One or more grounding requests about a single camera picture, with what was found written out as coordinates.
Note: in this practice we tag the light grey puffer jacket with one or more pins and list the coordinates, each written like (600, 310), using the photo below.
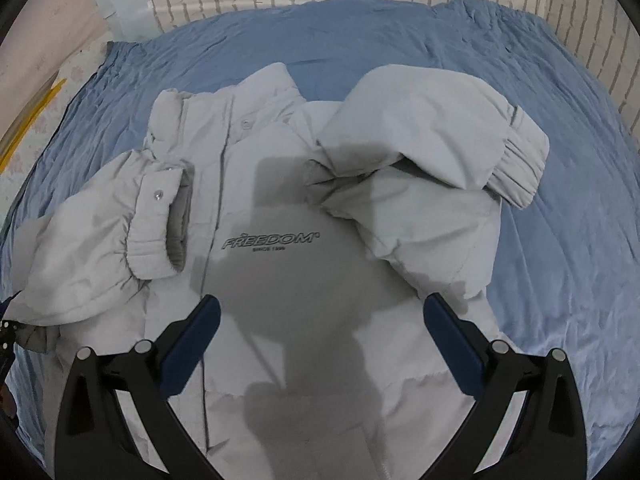
(320, 226)

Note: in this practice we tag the pink padded headboard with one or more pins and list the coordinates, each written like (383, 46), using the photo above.
(45, 33)

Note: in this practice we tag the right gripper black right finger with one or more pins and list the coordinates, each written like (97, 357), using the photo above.
(526, 421)

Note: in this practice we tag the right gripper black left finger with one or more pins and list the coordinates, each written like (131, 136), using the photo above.
(115, 418)

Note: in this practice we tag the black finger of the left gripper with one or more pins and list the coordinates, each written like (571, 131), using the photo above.
(8, 335)

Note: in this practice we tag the blue bed sheet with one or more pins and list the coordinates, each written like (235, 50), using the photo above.
(567, 268)

